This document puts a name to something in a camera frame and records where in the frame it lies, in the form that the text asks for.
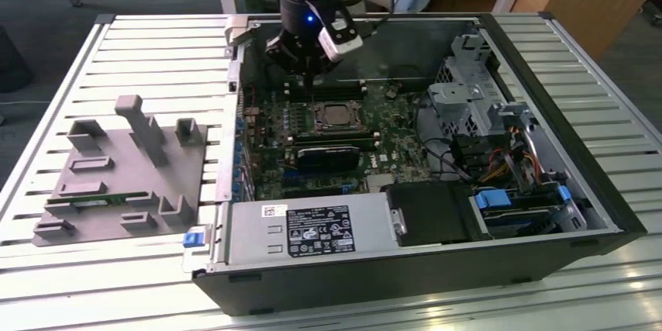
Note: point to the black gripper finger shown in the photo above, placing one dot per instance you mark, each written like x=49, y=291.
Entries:
x=284, y=52
x=320, y=64

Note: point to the silver CPU green edge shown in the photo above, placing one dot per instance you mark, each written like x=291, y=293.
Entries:
x=338, y=114

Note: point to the CPU socket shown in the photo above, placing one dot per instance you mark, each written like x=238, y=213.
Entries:
x=360, y=128

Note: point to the black RAM slot bank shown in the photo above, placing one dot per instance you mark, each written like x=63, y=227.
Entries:
x=336, y=90
x=336, y=139

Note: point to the black graphics card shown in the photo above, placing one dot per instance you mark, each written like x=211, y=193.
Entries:
x=331, y=160

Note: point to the silver metal drive cage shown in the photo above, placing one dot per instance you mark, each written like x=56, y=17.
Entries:
x=467, y=92

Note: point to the green motherboard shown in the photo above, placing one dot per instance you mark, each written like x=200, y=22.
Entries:
x=403, y=160

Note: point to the small silver heatsink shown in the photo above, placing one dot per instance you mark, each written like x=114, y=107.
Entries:
x=379, y=183

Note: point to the grey parts rack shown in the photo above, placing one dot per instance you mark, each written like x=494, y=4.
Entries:
x=134, y=176

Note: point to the black plastic shroud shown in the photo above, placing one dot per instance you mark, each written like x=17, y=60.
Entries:
x=439, y=214

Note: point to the silver power supply unit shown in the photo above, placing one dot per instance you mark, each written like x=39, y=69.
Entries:
x=243, y=238

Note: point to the blue disk carrier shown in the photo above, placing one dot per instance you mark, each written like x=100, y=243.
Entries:
x=491, y=199

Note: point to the green RAM stick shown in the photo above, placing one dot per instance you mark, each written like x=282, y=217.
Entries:
x=116, y=198

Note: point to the blue case latch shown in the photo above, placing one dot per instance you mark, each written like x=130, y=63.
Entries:
x=194, y=240

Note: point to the wooden cabinet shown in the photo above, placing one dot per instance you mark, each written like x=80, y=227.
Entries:
x=594, y=5

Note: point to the blue drive clip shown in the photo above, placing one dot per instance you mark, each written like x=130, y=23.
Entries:
x=565, y=194

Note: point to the black open PC case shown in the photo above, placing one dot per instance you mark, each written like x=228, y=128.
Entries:
x=362, y=288

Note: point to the silver disk bay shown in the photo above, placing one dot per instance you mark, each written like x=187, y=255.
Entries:
x=574, y=222

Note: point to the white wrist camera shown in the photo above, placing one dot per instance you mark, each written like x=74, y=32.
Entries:
x=340, y=46

